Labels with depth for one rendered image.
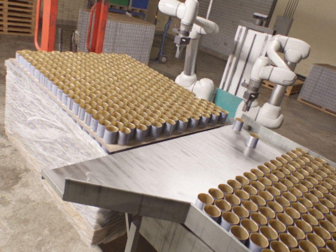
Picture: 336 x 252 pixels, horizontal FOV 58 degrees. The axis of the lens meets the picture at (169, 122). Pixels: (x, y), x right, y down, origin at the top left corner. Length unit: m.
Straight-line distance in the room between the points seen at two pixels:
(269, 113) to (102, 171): 1.66
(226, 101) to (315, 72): 5.98
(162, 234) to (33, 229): 1.46
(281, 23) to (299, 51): 8.26
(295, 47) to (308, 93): 6.25
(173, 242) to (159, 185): 0.25
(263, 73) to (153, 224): 1.24
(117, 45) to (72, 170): 5.87
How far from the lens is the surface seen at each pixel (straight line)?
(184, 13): 2.15
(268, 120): 2.68
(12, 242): 2.61
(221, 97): 2.98
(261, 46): 2.83
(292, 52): 2.63
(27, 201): 2.93
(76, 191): 1.22
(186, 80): 2.93
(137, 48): 7.50
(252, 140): 2.04
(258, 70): 2.15
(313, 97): 8.80
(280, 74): 2.14
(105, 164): 1.48
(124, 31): 7.14
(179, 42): 2.14
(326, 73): 8.69
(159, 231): 1.44
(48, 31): 2.93
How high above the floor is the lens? 1.88
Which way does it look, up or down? 23 degrees down
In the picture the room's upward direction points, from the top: 14 degrees clockwise
